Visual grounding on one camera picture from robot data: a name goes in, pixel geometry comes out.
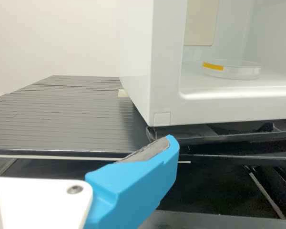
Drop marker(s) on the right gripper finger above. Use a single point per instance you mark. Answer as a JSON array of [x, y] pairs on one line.
[[133, 186]]

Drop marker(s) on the black platform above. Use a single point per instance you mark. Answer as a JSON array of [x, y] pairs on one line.
[[228, 220], [62, 119]]

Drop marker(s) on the white incubator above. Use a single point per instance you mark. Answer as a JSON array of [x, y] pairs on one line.
[[157, 71]]

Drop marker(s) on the petri dish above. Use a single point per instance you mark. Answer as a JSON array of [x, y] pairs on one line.
[[231, 70]]

